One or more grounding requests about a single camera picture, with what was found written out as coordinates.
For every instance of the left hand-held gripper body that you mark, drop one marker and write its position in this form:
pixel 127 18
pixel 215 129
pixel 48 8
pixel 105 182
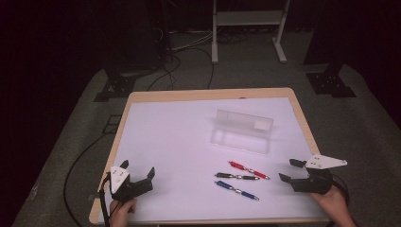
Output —
pixel 119 176

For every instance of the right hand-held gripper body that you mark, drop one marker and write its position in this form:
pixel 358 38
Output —
pixel 315 184

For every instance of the person's right hand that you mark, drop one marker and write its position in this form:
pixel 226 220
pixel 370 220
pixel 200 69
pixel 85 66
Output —
pixel 334 205

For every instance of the person's left hand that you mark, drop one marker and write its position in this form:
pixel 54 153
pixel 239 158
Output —
pixel 121 214

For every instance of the white table mat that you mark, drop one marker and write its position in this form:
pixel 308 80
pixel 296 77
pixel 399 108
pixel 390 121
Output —
pixel 173 142

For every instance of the red pen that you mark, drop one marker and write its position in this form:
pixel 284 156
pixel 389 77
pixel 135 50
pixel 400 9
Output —
pixel 239 166

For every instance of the black pen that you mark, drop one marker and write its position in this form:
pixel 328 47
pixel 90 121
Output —
pixel 227 175

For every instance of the blue pen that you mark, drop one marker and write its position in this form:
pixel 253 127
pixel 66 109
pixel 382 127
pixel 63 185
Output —
pixel 225 185

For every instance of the clear plastic pen case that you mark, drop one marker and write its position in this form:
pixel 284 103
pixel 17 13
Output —
pixel 242 126

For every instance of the black stand base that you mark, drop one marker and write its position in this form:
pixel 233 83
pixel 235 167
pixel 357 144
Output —
pixel 329 83
pixel 118 85

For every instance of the wooden table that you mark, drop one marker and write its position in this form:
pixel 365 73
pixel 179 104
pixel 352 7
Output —
pixel 189 93

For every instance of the dark equipment cabinet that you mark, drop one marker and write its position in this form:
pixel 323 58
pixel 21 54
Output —
pixel 135 34

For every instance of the white metal stand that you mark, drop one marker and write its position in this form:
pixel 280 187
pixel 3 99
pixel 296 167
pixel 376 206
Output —
pixel 249 17

